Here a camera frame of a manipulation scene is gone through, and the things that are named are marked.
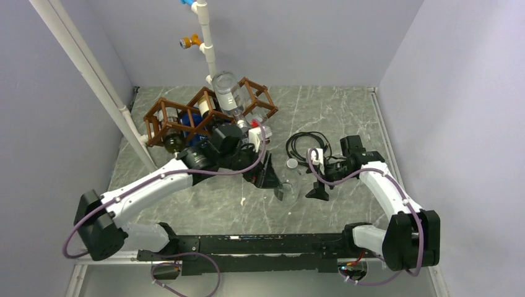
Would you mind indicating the orange pipe fitting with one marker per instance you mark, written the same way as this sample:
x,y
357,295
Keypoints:
x,y
193,40

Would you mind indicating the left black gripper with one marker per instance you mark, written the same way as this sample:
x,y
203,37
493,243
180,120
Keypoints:
x,y
264,175

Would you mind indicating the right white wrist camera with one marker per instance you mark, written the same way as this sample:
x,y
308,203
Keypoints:
x,y
316,156

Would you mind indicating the blue labelled clear bottle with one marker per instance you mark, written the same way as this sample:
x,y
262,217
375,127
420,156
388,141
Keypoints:
x,y
196,120

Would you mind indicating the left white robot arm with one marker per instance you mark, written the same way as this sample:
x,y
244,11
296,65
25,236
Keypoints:
x,y
103,221

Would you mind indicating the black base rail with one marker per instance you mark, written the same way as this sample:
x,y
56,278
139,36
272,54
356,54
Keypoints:
x,y
199,254

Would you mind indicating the clear glass bottle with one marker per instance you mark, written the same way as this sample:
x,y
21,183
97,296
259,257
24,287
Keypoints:
x,y
230,98
291,182

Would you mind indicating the clear bottle black cap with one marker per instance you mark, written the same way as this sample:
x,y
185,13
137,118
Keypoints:
x,y
256,119

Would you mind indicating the white pvc pipe stand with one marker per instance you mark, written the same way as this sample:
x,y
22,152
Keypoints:
x,y
200,8

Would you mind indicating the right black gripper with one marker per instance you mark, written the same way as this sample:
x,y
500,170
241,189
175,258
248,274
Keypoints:
x,y
319,192

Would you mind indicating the brown wooden wine rack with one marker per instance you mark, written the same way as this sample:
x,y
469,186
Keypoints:
x,y
206,110

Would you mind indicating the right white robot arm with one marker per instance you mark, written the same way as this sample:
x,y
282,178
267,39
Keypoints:
x,y
411,240

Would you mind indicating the white diagonal pole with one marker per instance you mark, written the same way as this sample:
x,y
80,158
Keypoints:
x,y
63,28

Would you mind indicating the olive green bottle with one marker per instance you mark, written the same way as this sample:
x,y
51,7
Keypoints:
x,y
174,141

